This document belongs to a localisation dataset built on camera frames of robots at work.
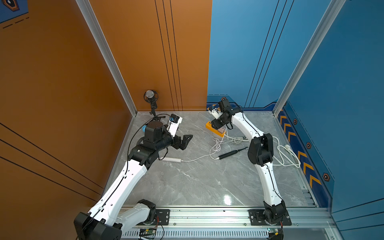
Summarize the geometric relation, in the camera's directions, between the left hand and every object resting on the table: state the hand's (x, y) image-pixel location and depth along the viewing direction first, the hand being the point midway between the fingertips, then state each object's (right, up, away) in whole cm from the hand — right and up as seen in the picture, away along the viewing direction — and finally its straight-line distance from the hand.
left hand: (184, 130), depth 72 cm
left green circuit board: (-16, -49, 0) cm, 52 cm away
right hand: (+20, +4, +30) cm, 36 cm away
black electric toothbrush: (+27, -16, +23) cm, 39 cm away
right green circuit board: (+44, -49, 0) cm, 66 cm away
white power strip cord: (+63, -17, +22) cm, 69 cm away
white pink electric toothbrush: (-8, -19, +20) cm, 29 cm away
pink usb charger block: (+23, -1, +30) cm, 38 cm away
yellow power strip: (+15, +2, +36) cm, 39 cm away
